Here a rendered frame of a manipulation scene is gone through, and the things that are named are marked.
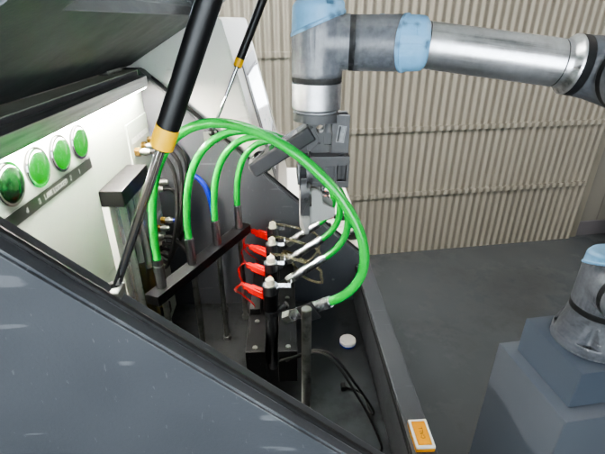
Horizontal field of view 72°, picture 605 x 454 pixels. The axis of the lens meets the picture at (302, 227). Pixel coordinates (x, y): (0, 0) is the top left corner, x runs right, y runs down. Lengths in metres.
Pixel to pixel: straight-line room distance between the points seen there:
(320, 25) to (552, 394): 0.91
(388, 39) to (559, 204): 3.14
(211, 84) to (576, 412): 1.07
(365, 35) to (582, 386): 0.83
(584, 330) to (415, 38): 0.72
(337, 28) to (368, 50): 0.05
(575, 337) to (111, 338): 0.92
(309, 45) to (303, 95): 0.07
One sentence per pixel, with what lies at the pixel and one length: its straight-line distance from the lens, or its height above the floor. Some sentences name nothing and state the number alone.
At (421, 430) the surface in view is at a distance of 0.76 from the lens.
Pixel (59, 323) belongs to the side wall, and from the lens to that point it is 0.44.
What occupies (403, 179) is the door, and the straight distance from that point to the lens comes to 2.92.
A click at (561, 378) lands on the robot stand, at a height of 0.85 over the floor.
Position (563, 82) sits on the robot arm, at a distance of 0.84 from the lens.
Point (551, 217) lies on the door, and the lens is 3.69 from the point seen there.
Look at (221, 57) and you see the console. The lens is 1.02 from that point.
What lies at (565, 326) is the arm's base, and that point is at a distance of 1.10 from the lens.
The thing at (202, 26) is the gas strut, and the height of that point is 1.54.
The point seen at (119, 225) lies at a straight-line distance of 0.80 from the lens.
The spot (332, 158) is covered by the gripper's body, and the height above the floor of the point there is 1.35.
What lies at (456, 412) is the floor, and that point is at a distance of 2.12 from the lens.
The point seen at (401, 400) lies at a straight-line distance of 0.81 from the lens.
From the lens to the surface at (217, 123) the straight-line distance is 0.61.
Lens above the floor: 1.55
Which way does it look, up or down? 27 degrees down
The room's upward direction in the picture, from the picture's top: straight up
